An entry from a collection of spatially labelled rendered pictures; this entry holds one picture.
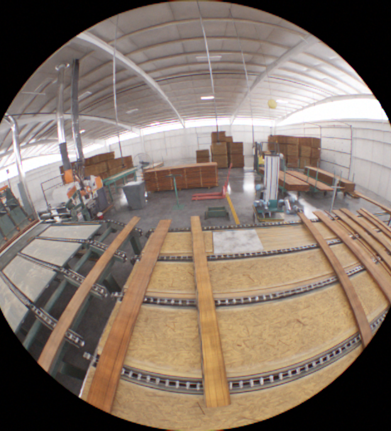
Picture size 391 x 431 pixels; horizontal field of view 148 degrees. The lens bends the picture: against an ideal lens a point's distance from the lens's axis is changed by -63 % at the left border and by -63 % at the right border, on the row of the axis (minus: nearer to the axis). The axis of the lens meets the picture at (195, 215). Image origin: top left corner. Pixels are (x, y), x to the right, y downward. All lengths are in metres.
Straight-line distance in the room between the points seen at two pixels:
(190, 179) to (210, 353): 6.61
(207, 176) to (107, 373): 6.91
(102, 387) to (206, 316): 1.00
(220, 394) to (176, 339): 0.53
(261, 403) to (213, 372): 0.41
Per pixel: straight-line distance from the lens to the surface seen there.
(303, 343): 1.36
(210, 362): 1.14
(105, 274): 2.05
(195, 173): 6.91
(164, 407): 1.23
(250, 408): 1.21
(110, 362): 1.33
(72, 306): 1.72
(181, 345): 1.23
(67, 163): 6.41
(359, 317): 1.72
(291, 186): 5.75
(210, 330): 1.20
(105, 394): 1.34
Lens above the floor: 2.00
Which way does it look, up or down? 26 degrees down
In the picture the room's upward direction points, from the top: 6 degrees counter-clockwise
